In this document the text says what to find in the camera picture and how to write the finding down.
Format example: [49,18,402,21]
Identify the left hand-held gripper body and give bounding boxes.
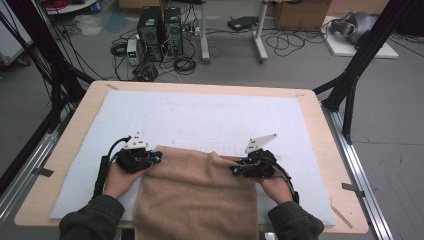
[115,132,156,175]

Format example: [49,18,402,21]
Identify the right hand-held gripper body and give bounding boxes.
[240,133,278,179]

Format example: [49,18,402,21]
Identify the beige towel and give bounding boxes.
[132,144,261,240]

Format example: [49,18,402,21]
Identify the person's left hand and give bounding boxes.
[102,162,148,200]

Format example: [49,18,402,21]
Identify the person's right hand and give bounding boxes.
[255,173,295,205]

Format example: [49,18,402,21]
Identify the white grid mat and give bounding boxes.
[49,89,337,226]

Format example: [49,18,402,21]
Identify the black tape piece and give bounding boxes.
[34,167,55,178]

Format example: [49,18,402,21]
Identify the white power supply unit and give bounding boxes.
[126,39,141,66]

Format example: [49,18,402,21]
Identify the large black computer tower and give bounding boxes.
[137,6,165,63]

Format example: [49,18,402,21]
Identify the slim black computer tower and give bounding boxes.
[163,7,185,56]

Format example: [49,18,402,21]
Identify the black flat device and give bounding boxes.
[226,15,260,33]

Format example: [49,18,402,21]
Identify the white floor board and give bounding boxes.
[321,15,400,60]

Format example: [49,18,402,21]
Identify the clear plastic bag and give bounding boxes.
[73,14,104,37]

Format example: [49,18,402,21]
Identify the brown cardboard box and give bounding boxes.
[273,0,333,32]

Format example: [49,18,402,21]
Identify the white round table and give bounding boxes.
[43,0,100,16]

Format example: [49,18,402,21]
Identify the grey rounded device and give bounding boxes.
[329,11,380,45]

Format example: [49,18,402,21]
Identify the right hand-held gripper black cable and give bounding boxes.
[266,155,300,205]

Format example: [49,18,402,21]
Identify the aluminium rail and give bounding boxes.
[0,109,74,228]
[321,103,395,240]

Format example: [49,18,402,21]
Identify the coiled black cable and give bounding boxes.
[173,55,198,76]

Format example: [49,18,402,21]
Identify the white desk frame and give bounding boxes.
[199,0,270,65]

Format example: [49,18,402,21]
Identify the loose black floor cables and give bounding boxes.
[264,28,330,58]

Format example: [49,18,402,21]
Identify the black metal frame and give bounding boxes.
[312,0,424,145]
[0,0,96,134]

